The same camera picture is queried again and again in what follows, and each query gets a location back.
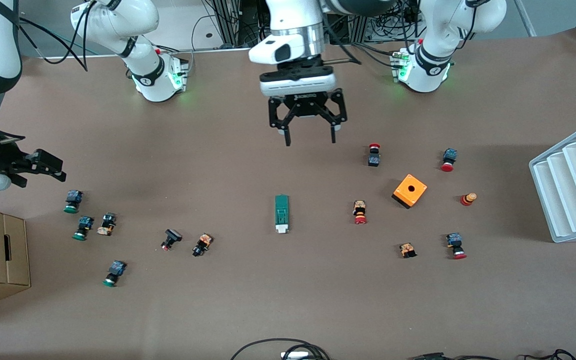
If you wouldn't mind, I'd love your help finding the green push button blue block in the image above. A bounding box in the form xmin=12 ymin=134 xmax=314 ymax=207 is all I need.
xmin=64 ymin=189 xmax=84 ymax=215
xmin=102 ymin=260 xmax=128 ymax=288
xmin=72 ymin=215 xmax=95 ymax=242

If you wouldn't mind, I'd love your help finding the black push button orange block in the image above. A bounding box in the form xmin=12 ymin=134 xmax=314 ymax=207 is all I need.
xmin=96 ymin=212 xmax=118 ymax=237

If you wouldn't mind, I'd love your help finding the red mushroom button blue block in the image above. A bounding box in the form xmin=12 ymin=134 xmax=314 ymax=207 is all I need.
xmin=445 ymin=232 xmax=468 ymax=260
xmin=440 ymin=148 xmax=458 ymax=173

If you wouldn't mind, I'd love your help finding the white ridged tray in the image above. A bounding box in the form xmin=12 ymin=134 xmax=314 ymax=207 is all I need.
xmin=528 ymin=118 xmax=576 ymax=244

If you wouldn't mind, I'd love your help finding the orange button enclosure box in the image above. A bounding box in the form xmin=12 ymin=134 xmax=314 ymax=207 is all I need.
xmin=391 ymin=173 xmax=428 ymax=210

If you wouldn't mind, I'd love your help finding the black square-head switch red base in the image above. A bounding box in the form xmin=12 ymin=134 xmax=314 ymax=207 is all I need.
xmin=160 ymin=228 xmax=183 ymax=251

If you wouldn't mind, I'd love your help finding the black selector switch orange block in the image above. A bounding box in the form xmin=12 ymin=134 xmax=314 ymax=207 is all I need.
xmin=191 ymin=232 xmax=214 ymax=258

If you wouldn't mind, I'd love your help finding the black cable loop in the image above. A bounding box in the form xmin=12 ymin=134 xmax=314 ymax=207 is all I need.
xmin=230 ymin=338 xmax=331 ymax=360

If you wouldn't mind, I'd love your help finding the thin black cable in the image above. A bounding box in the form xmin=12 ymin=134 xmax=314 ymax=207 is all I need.
xmin=408 ymin=349 xmax=576 ymax=360

